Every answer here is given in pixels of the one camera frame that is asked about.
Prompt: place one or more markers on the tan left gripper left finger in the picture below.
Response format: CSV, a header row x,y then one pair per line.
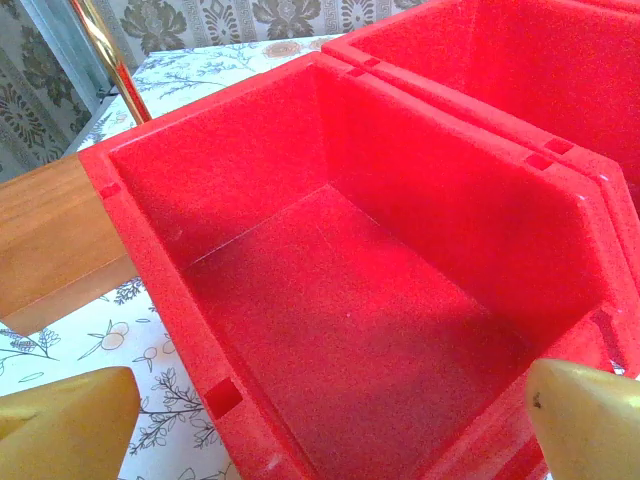
x,y
65,430

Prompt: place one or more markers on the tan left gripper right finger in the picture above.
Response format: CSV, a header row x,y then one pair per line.
x,y
595,430

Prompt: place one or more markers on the wooden stand base board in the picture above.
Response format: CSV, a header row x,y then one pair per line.
x,y
50,240

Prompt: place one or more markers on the red plastic storage bin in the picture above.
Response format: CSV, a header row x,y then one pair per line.
x,y
525,75
350,300

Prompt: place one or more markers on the aluminium frame post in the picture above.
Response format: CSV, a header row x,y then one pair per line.
x,y
65,45

